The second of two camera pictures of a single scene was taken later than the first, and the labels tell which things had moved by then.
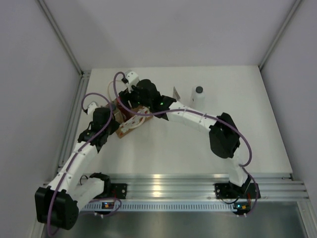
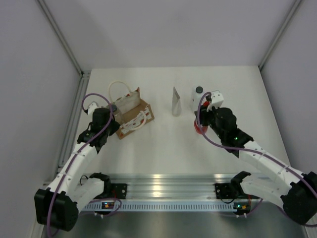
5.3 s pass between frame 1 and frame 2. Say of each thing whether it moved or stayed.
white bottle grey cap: stayed
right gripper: moved
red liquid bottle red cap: moved
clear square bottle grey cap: stayed
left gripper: stayed
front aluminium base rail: stayed
